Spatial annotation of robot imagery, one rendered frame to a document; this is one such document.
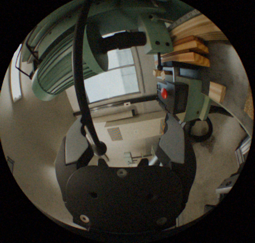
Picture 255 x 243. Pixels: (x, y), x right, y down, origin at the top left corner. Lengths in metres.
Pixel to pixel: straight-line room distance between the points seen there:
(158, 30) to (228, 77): 0.20
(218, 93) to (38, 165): 1.86
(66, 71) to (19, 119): 1.46
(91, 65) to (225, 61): 0.30
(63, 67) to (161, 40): 0.25
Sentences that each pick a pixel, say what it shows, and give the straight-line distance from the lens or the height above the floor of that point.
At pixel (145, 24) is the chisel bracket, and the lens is 0.25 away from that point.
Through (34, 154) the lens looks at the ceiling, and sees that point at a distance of 1.64.
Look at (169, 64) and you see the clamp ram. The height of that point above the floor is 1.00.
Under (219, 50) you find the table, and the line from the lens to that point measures 0.23.
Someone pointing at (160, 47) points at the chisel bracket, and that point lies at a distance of 0.23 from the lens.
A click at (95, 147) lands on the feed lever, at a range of 0.16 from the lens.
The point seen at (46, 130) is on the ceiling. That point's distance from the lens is 1.71.
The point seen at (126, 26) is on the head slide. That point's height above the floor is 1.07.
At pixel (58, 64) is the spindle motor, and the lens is 0.23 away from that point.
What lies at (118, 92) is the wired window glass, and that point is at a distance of 1.66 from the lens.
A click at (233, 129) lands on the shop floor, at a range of 1.18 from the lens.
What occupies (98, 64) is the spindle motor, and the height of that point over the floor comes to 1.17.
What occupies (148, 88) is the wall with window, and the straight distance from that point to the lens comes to 1.62.
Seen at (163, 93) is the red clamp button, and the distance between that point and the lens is 0.20.
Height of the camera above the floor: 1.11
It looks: 6 degrees up
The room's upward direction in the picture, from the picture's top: 100 degrees counter-clockwise
